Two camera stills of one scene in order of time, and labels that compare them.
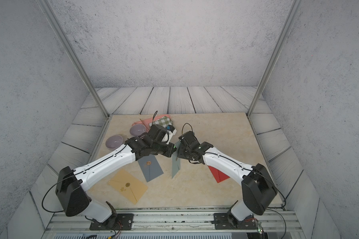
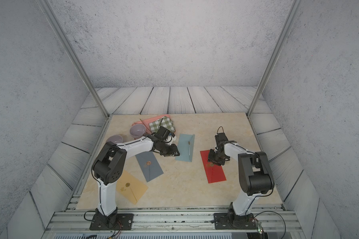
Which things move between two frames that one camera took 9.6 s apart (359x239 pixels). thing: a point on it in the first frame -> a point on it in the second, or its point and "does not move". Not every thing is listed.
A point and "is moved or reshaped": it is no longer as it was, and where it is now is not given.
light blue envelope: (175, 163) is moved or reshaped
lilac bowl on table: (113, 141) does not move
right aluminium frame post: (274, 55) does not move
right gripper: (180, 152) -> (210, 158)
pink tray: (146, 121) does not move
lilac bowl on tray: (137, 129) does not move
